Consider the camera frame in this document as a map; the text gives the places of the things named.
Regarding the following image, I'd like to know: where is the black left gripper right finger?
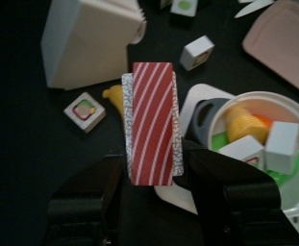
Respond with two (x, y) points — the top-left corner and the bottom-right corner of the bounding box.
(174, 138), (299, 246)

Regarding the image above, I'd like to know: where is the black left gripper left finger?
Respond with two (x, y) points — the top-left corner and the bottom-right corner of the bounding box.
(40, 155), (125, 246)

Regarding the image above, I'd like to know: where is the white speckled rice block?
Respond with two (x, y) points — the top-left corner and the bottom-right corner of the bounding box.
(120, 72), (184, 181)

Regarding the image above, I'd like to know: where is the red white-striped salmon slice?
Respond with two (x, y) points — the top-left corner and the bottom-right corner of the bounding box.
(131, 61), (178, 187)

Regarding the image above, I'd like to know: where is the white sushi block with filling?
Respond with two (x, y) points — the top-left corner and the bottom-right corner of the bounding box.
(216, 135), (267, 171)

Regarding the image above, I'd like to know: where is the green toy leaf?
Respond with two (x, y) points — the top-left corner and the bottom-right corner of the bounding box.
(210, 130), (299, 187)

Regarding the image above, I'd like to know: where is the tall white sushi block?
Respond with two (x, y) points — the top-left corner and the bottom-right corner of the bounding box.
(263, 120), (299, 176)

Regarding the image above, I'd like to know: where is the yellow toy corn cob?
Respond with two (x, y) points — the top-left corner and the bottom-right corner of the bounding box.
(224, 107), (270, 146)

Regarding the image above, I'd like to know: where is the orange toy food piece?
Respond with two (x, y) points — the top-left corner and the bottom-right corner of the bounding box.
(252, 113), (275, 130)

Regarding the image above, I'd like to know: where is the white tile with fruit picture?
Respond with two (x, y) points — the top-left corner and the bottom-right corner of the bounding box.
(63, 91), (107, 135)

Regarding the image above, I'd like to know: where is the yellow toy food piece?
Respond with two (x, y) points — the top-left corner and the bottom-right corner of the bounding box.
(101, 84), (127, 118)

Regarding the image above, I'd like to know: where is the white toy kitchen scale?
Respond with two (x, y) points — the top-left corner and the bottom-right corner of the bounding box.
(152, 83), (299, 238)

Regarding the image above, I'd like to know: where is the white sushi roll with filling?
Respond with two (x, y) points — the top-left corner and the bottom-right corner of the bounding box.
(179, 35), (216, 72)

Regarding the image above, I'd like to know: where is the white toy knife block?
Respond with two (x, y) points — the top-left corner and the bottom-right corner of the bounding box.
(40, 0), (148, 91)

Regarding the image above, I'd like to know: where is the pink plastic tray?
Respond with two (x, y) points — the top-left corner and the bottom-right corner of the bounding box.
(242, 0), (299, 99)

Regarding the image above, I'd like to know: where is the white toy knife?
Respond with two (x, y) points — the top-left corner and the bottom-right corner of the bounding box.
(232, 0), (276, 19)

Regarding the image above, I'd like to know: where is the sushi roll with green centre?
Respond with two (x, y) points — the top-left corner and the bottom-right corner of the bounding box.
(168, 0), (199, 18)

